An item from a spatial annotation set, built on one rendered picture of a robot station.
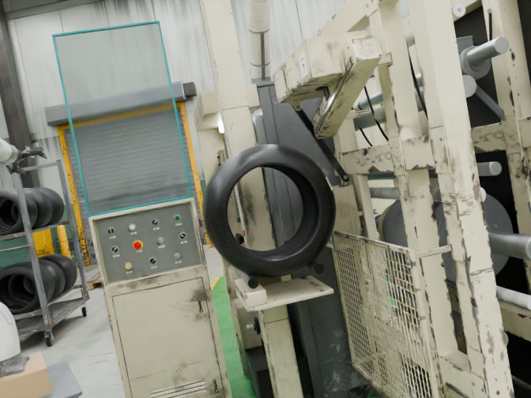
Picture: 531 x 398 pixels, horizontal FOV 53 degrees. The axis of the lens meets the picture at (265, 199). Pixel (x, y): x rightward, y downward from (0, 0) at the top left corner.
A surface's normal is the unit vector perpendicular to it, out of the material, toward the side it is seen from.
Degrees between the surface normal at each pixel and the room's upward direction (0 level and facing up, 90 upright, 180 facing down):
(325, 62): 90
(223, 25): 90
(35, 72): 90
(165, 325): 90
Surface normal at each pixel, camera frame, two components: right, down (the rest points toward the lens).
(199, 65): -0.04, 0.06
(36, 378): 0.46, -0.04
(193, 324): 0.18, 0.02
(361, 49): 0.11, -0.29
